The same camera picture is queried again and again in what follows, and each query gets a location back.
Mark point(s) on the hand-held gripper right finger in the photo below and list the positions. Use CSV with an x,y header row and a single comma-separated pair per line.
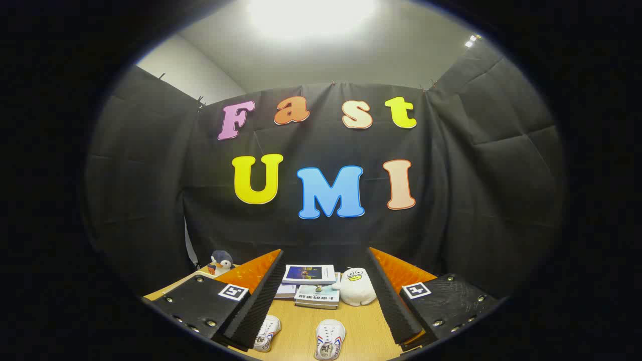
x,y
393,306

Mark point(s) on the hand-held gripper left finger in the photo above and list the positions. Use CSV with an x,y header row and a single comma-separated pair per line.
x,y
261,306

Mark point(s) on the white shoe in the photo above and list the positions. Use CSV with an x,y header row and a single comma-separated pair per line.
x,y
266,335
329,340

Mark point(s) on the thin white booklet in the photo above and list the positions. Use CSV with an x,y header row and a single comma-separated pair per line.
x,y
286,291

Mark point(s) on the white duck plush toy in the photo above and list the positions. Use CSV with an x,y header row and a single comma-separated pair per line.
x,y
357,291

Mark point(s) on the book with pale blue cover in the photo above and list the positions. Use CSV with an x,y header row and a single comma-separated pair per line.
x,y
317,297

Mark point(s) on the book with blue photo cover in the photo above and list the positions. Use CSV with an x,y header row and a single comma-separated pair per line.
x,y
308,274

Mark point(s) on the grey penguin plush toy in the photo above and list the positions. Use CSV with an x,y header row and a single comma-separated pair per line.
x,y
220,260

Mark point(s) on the black backdrop cloth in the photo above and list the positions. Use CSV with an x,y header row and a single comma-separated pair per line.
x,y
451,200

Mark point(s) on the small spot light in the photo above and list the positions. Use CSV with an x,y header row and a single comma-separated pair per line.
x,y
471,41

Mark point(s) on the ceiling light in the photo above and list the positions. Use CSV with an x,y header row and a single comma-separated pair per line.
x,y
311,17

